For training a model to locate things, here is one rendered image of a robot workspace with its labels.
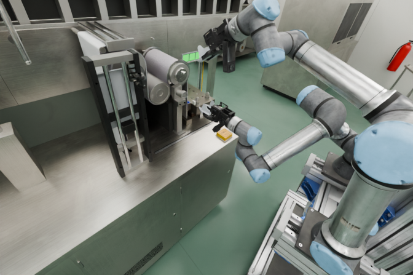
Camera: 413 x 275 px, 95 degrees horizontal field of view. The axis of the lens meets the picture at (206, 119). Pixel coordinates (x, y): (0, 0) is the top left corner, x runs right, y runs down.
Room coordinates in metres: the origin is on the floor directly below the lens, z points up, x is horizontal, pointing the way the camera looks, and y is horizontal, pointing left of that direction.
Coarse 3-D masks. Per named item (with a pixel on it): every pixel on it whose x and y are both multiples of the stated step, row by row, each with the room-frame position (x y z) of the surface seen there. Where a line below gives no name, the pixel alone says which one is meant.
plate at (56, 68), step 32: (0, 32) 0.71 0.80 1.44; (32, 32) 0.78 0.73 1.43; (64, 32) 0.86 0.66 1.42; (128, 32) 1.07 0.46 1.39; (160, 32) 1.22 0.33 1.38; (192, 32) 1.41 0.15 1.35; (0, 64) 0.68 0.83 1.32; (32, 64) 0.75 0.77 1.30; (64, 64) 0.83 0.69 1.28; (0, 96) 0.64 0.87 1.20; (32, 96) 0.71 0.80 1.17
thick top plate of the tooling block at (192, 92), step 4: (188, 84) 1.25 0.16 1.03; (188, 88) 1.20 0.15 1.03; (192, 88) 1.20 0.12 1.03; (196, 88) 1.21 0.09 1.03; (188, 92) 1.13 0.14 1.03; (192, 92) 1.14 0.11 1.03; (196, 92) 1.14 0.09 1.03; (200, 92) 1.15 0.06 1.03; (188, 96) 1.08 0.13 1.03; (192, 96) 1.09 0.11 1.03; (196, 96) 1.09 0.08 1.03; (200, 96) 1.10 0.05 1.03; (204, 96) 1.10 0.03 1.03; (188, 100) 1.03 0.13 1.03; (200, 100) 1.04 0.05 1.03; (204, 100) 1.05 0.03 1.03; (208, 100) 1.05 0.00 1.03; (192, 104) 0.99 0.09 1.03; (200, 104) 1.00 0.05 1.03; (208, 104) 1.04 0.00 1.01; (192, 108) 0.99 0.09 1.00; (196, 108) 0.97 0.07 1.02; (192, 112) 0.99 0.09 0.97; (196, 112) 0.97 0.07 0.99; (200, 112) 0.99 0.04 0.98
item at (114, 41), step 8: (80, 24) 0.88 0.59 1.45; (88, 24) 0.90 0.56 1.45; (96, 24) 0.93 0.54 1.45; (88, 32) 0.83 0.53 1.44; (96, 32) 0.84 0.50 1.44; (104, 32) 0.78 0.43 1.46; (112, 32) 0.81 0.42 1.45; (96, 40) 0.73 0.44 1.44; (104, 40) 0.69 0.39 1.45; (112, 40) 0.68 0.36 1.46; (120, 40) 0.69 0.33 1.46; (128, 40) 0.71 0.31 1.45; (112, 48) 0.67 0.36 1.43; (120, 48) 0.69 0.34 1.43; (128, 48) 0.71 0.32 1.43
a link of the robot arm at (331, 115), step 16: (320, 112) 0.67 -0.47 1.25; (336, 112) 0.64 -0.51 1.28; (304, 128) 0.64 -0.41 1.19; (320, 128) 0.61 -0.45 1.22; (336, 128) 0.60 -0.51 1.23; (288, 144) 0.58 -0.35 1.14; (304, 144) 0.58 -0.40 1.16; (256, 160) 0.56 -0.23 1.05; (272, 160) 0.54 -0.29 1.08; (256, 176) 0.50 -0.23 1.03
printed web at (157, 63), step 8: (152, 56) 1.01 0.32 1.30; (160, 56) 0.99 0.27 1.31; (168, 56) 0.99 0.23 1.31; (152, 64) 0.98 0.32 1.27; (160, 64) 0.94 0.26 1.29; (168, 64) 0.91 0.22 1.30; (144, 72) 0.80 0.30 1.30; (152, 72) 0.98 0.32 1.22; (160, 72) 0.92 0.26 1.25; (144, 80) 0.80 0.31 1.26; (144, 96) 0.81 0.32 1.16
